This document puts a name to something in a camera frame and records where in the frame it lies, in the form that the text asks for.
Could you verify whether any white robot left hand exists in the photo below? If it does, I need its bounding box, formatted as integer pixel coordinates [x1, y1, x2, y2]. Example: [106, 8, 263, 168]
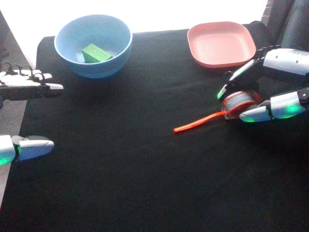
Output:
[0, 62, 64, 167]

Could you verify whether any green block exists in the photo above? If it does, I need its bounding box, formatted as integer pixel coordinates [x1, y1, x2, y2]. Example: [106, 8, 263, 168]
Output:
[81, 43, 113, 64]

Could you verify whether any orange tape measure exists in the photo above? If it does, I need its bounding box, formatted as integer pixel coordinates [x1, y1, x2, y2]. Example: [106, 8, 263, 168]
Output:
[173, 90, 263, 133]

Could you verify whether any light blue bowl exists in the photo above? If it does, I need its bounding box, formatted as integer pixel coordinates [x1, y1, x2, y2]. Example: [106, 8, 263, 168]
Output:
[54, 14, 133, 79]

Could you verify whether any pink square plate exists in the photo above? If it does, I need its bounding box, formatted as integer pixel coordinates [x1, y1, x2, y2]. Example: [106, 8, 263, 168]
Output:
[187, 21, 256, 69]

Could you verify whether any black table cloth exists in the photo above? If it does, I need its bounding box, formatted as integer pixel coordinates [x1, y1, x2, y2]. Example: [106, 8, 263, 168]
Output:
[0, 20, 309, 232]

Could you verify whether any dark grey curtain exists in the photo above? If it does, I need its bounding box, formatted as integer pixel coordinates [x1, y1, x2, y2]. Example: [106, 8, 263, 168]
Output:
[262, 0, 309, 52]

